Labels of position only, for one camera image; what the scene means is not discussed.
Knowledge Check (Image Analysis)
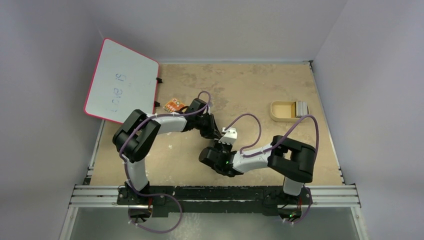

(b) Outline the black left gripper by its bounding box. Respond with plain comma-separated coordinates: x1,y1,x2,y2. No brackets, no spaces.
194,114,221,140

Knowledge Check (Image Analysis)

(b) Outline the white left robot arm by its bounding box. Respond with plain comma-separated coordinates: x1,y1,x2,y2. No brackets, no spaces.
112,98,221,205

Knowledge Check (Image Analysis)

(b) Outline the orange circuit board card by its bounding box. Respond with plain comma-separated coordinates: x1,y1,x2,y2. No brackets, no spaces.
163,98,186,113

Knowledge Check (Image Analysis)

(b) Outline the beige oval tray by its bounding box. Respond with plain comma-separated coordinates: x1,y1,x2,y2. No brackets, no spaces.
269,101,301,122

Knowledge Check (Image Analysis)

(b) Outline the pink framed whiteboard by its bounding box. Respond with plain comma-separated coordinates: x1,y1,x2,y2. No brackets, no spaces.
83,38,160,123

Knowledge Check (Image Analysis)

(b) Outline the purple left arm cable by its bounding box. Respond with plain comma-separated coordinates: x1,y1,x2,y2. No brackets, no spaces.
118,91,213,200

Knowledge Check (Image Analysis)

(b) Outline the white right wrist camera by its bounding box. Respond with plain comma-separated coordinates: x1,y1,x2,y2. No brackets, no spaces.
218,127,238,145

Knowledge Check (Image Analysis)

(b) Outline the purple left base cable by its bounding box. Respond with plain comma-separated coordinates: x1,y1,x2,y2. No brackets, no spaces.
127,194,185,235

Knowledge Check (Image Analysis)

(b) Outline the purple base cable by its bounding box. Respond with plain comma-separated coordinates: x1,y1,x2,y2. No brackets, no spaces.
282,187,314,226
127,194,185,235

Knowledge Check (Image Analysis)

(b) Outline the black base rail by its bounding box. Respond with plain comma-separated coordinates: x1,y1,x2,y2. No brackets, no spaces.
116,185,313,219

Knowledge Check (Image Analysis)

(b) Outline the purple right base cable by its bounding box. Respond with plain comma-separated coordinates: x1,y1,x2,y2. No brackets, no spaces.
282,187,314,226

